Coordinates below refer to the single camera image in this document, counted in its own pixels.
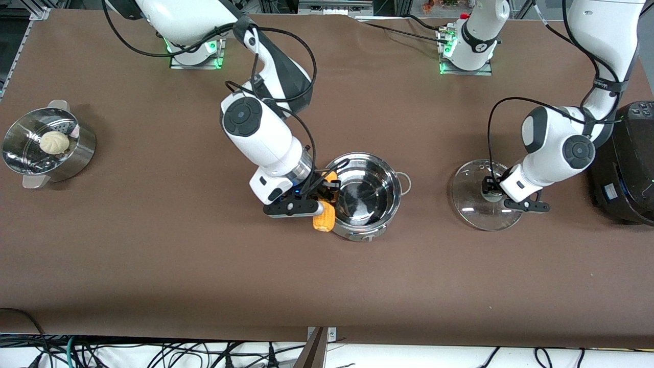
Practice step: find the white steamed bun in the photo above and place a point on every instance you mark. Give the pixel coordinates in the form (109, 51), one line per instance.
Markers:
(54, 143)

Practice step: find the aluminium frame rail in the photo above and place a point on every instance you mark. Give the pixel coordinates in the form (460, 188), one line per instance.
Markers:
(20, 51)

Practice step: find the small metal bracket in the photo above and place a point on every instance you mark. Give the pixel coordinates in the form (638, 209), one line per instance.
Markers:
(332, 335)

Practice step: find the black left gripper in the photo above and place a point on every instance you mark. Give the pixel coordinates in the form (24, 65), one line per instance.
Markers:
(490, 186)

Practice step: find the pink food piece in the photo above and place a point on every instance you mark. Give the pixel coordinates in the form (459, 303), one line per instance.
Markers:
(75, 131)

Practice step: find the black rice cooker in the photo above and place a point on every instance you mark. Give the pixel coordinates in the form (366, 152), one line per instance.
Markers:
(626, 153)

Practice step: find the yellow corn cob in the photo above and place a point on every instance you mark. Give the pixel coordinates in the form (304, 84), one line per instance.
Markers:
(324, 220)

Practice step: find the glass pot lid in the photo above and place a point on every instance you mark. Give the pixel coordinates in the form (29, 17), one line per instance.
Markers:
(475, 214)

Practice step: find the grey metal frame piece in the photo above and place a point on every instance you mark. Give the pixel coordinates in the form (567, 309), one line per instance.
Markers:
(334, 6)

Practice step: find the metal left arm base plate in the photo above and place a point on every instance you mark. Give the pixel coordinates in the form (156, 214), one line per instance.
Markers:
(483, 71)

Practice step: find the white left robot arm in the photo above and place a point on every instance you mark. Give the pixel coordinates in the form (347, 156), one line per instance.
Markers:
(603, 46)

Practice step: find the dark slanted post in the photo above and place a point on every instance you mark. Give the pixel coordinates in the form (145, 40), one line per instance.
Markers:
(311, 352)

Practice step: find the brown table cover sheet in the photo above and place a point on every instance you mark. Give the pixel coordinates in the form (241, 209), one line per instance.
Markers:
(204, 266)

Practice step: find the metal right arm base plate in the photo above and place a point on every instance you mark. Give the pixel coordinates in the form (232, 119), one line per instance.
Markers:
(196, 65)

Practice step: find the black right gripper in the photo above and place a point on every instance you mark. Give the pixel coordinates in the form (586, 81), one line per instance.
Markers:
(318, 184)

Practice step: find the steel steamer pot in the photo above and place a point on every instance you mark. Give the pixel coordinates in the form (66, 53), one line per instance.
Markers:
(76, 158)

